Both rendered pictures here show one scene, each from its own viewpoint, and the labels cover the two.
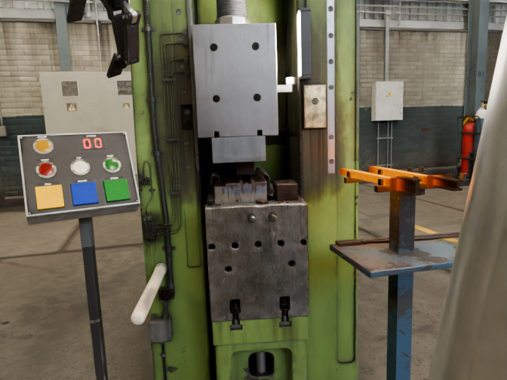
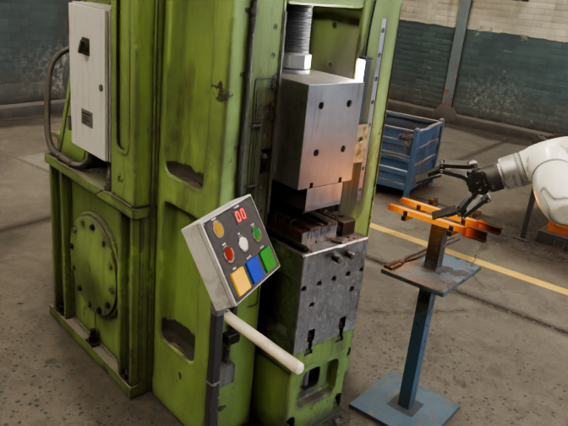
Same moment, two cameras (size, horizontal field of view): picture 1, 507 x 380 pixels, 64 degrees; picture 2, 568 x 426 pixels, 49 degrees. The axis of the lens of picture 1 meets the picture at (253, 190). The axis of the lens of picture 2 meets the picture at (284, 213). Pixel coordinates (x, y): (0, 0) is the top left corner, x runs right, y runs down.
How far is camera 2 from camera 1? 1.84 m
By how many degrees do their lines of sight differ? 40
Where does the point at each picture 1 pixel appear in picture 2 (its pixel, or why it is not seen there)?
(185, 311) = (239, 349)
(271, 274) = (337, 302)
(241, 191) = (319, 232)
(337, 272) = not seen: hidden behind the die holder
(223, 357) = (295, 380)
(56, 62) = not seen: outside the picture
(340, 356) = not seen: hidden behind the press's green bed
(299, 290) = (352, 309)
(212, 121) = (310, 173)
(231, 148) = (319, 196)
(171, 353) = (223, 393)
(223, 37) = (329, 95)
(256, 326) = (321, 347)
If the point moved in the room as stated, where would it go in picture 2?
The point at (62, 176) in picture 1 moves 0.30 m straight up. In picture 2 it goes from (238, 257) to (245, 167)
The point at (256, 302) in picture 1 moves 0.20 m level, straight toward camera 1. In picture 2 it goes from (324, 328) to (357, 351)
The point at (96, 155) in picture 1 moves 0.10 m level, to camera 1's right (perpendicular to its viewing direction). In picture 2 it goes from (246, 227) to (270, 222)
